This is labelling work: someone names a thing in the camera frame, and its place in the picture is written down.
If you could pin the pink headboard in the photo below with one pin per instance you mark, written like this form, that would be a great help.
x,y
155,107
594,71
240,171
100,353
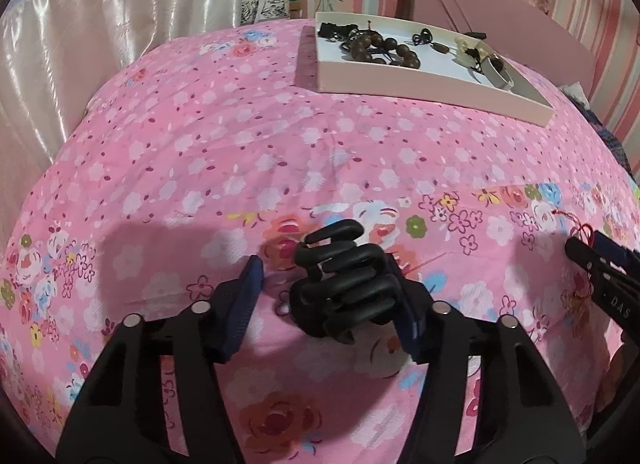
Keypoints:
x,y
500,1

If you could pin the brown cardboard box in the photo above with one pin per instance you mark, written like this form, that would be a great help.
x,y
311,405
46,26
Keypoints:
x,y
296,6

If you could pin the black small hair clip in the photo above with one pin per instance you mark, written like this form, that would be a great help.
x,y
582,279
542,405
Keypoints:
x,y
332,31

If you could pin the white shallow cardboard box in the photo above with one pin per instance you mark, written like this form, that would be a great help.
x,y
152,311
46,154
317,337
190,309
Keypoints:
x,y
425,94

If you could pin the pink floral blanket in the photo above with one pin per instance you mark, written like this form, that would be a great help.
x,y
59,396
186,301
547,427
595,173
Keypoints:
x,y
200,169

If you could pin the person's right hand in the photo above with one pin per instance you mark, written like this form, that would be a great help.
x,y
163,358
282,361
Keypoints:
x,y
617,374

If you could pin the cream satin curtain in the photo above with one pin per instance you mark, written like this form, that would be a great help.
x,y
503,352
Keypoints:
x,y
100,19

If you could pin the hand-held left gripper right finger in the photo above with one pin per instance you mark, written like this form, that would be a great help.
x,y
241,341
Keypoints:
x,y
407,324

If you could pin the dark patterned clothes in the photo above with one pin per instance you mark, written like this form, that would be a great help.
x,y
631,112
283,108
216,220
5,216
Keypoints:
x,y
607,134

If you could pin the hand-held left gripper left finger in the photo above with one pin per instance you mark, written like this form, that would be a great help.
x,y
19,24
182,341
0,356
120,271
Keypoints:
x,y
245,300

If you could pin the black and white patterned bag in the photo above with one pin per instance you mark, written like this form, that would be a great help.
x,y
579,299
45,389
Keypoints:
x,y
265,6

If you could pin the black hair claw clip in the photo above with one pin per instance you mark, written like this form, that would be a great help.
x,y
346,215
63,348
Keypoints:
x,y
345,289

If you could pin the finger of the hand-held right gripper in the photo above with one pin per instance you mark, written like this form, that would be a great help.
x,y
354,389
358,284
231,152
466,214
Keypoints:
x,y
610,289
617,253

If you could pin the amber stone pendant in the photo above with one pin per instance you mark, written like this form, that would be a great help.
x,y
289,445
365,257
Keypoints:
x,y
440,48

